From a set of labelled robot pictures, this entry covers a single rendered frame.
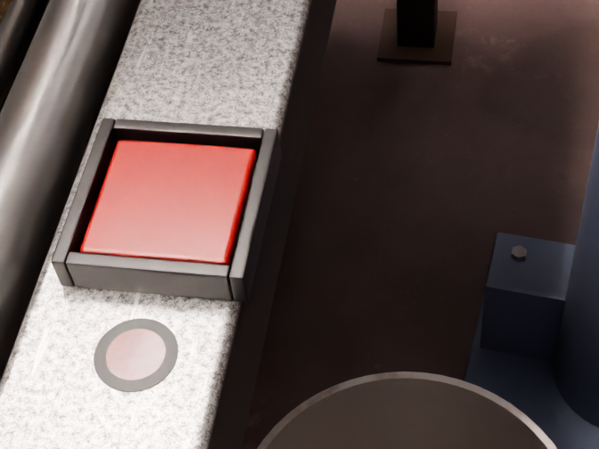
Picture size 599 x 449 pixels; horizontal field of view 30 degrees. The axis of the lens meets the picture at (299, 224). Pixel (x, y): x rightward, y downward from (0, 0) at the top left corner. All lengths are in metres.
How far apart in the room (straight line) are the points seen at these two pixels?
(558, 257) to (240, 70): 1.10
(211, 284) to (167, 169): 0.06
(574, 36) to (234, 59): 1.40
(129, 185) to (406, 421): 0.68
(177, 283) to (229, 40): 0.14
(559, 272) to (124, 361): 1.17
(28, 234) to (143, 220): 0.06
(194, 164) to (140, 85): 0.07
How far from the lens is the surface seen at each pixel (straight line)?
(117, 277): 0.43
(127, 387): 0.42
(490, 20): 1.90
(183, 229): 0.44
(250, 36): 0.53
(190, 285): 0.43
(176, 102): 0.50
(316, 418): 1.05
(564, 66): 1.83
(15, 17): 0.58
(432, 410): 1.08
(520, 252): 1.56
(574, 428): 1.43
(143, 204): 0.45
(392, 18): 1.89
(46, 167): 0.50
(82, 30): 0.55
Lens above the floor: 1.27
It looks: 52 degrees down
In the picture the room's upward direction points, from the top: 8 degrees counter-clockwise
